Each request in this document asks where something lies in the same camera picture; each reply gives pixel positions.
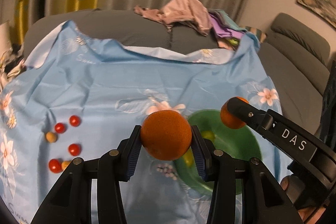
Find large orange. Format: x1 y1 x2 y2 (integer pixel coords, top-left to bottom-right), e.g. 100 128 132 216
140 110 192 161

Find yellow small fruit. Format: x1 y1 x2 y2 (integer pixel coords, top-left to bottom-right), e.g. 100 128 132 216
45 132 58 143
61 161 71 170

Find cherry tomato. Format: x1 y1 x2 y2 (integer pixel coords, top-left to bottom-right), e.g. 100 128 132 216
69 115 81 127
54 123 66 134
68 143 81 156

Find pink garment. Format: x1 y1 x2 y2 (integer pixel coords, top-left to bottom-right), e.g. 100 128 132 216
133 0 213 36

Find green mango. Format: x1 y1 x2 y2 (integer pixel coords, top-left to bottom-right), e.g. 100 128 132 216
182 126 215 171

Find light blue floral cloth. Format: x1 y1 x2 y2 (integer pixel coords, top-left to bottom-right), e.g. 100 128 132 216
1 21 281 223

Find large red tomato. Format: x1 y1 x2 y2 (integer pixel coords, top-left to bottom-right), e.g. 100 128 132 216
49 159 63 173

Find clothes pile on left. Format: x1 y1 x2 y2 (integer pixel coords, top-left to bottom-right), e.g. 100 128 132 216
0 44 26 92

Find small orange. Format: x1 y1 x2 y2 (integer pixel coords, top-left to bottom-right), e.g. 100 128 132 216
220 101 246 130

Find purple garment pile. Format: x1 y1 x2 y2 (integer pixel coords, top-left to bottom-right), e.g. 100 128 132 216
208 9 267 51

